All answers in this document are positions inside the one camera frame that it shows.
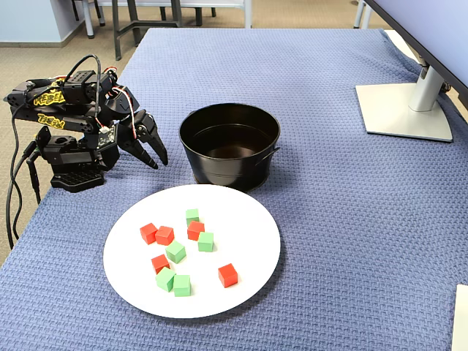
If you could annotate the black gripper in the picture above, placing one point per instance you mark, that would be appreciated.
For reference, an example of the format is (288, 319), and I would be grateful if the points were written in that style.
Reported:
(143, 129)

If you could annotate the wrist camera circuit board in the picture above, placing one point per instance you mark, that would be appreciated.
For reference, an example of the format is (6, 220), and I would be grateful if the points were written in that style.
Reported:
(106, 137)

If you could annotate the black metal bucket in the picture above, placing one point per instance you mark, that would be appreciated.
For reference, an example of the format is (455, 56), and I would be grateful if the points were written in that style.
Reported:
(226, 172)

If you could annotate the white flat object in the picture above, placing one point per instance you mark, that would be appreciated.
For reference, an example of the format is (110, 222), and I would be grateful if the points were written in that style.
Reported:
(461, 321)

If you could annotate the red cube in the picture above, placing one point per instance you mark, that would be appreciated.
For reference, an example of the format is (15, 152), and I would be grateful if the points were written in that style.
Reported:
(227, 276)
(195, 231)
(164, 237)
(159, 262)
(148, 234)

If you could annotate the green cube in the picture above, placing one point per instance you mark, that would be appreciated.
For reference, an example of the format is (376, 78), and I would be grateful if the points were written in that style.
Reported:
(205, 242)
(182, 286)
(164, 279)
(175, 252)
(192, 215)

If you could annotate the white round plate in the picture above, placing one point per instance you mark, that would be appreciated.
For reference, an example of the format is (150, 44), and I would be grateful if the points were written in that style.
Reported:
(234, 234)

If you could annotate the blue woven table cloth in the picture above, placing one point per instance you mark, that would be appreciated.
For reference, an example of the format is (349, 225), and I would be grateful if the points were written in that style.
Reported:
(329, 219)

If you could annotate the silver monitor stand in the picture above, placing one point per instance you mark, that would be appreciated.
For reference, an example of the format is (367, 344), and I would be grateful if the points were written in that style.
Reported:
(402, 109)

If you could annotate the light grey table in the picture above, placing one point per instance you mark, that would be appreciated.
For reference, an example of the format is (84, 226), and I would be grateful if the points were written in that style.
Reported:
(248, 14)

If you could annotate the computer monitor screen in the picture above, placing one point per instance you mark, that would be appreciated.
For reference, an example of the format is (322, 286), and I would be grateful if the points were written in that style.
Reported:
(431, 22)

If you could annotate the black chair legs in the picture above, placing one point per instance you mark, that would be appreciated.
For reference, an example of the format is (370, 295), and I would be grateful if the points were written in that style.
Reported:
(101, 16)
(198, 16)

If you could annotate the grey metal legs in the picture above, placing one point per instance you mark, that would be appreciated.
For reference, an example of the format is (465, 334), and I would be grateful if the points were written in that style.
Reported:
(360, 14)

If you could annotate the dark grey metal frame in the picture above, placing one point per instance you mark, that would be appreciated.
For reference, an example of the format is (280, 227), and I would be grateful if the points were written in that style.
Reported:
(117, 36)

